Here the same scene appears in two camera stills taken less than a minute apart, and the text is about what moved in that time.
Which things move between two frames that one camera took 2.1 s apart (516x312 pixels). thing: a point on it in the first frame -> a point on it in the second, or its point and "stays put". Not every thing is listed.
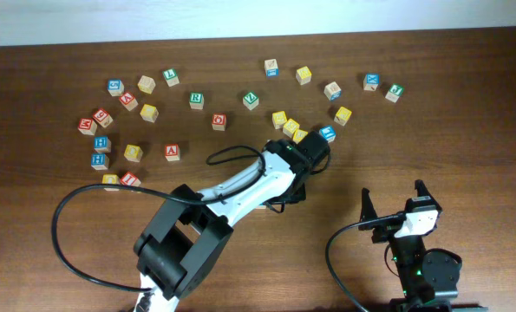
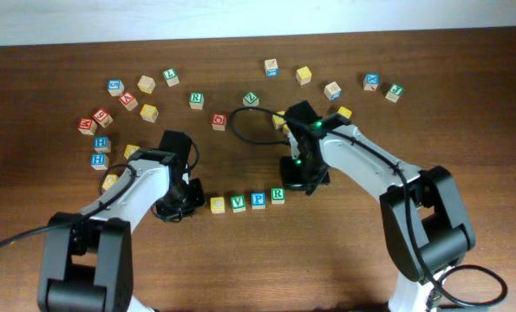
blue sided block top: x=271 y=68 stays put
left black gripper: x=316 y=145 -> x=190 y=196
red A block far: x=128 y=100 stays put
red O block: x=218 y=121 stays put
